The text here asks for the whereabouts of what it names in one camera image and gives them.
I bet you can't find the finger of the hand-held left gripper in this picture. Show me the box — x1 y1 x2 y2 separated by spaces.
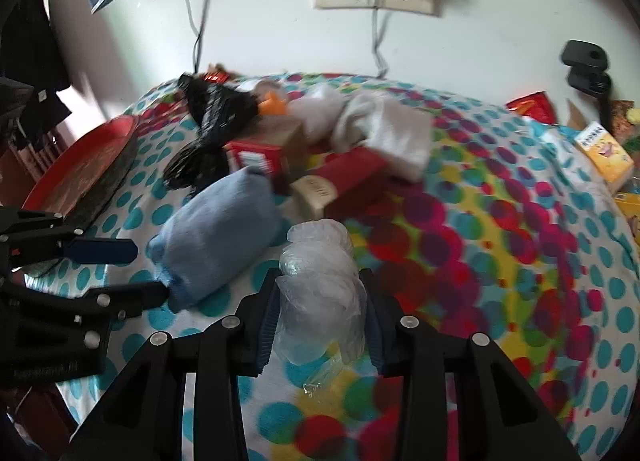
0 207 139 274
0 281 171 348

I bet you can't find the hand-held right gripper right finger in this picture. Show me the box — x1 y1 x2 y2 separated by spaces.
357 268 583 461

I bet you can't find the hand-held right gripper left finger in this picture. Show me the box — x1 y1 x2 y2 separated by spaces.
67 268 281 461

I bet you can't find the clear plastic bag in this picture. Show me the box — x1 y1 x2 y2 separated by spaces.
272 219 368 397

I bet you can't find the round red tray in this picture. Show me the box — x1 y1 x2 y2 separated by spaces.
20 116 143 278

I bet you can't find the light blue sock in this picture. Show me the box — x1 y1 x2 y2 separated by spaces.
147 166 283 313

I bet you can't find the long red box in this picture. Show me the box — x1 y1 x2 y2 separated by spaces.
290 146 388 219

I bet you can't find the small red box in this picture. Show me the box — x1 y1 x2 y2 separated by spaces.
224 116 311 192

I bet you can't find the black plastic bag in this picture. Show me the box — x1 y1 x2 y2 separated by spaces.
164 75 266 189

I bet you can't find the white sock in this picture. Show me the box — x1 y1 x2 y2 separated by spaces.
289 85 347 142
331 92 434 182

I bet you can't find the polka dot blanket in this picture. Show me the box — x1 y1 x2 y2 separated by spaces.
22 72 640 461

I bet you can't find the black hanging jacket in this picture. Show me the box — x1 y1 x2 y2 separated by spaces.
0 0 74 152

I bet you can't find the orange toy figure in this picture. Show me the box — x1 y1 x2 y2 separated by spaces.
256 81 292 118

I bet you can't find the yellow packet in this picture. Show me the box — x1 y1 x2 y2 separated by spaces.
614 191 640 248

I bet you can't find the red snack packet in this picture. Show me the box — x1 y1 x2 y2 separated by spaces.
505 91 557 124

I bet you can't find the yellow carton box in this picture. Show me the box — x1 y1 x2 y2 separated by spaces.
572 123 636 192

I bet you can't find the colourful snack packet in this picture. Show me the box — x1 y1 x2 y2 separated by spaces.
611 100 640 152

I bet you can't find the black clamp holder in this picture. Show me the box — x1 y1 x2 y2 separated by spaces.
560 39 615 130

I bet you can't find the thick black cable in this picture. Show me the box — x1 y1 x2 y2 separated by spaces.
181 0 207 78

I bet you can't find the black adapter cable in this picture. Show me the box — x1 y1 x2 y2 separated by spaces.
371 8 392 78

